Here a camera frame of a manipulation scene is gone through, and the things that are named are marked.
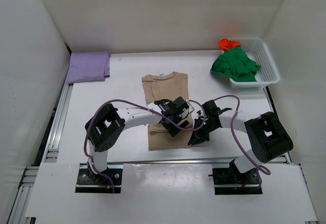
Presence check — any beige t shirt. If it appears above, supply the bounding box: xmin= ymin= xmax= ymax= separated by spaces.
xmin=142 ymin=72 xmax=192 ymax=151

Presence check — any green t shirt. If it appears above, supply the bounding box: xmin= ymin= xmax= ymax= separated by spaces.
xmin=210 ymin=46 xmax=261 ymax=82

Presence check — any purple t shirt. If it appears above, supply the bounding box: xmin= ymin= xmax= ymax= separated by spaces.
xmin=66 ymin=51 xmax=111 ymax=85

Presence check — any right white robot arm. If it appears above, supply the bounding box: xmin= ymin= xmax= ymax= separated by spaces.
xmin=188 ymin=100 xmax=293 ymax=184

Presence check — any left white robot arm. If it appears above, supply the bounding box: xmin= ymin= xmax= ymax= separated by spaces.
xmin=84 ymin=97 xmax=194 ymax=185

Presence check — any orange t shirt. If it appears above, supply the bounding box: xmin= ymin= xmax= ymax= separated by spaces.
xmin=218 ymin=38 xmax=241 ymax=53

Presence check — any white front board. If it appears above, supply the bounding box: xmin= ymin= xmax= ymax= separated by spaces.
xmin=25 ymin=163 xmax=317 ymax=223

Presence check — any white plastic basket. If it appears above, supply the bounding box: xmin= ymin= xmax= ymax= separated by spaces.
xmin=228 ymin=37 xmax=280 ymax=89

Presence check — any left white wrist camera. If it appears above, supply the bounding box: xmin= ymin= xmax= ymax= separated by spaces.
xmin=183 ymin=99 xmax=195 ymax=115

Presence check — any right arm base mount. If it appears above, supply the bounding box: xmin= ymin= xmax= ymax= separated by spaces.
xmin=208 ymin=160 xmax=263 ymax=195

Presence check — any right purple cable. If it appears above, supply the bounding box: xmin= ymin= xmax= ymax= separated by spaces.
xmin=191 ymin=95 xmax=271 ymax=191

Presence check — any purple cable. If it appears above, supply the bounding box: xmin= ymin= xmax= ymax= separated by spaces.
xmin=191 ymin=95 xmax=271 ymax=191
xmin=84 ymin=98 xmax=207 ymax=193

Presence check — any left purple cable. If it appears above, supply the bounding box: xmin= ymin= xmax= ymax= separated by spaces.
xmin=84 ymin=98 xmax=207 ymax=193

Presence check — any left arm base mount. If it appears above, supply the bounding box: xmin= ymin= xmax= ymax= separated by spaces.
xmin=75 ymin=163 xmax=123 ymax=194

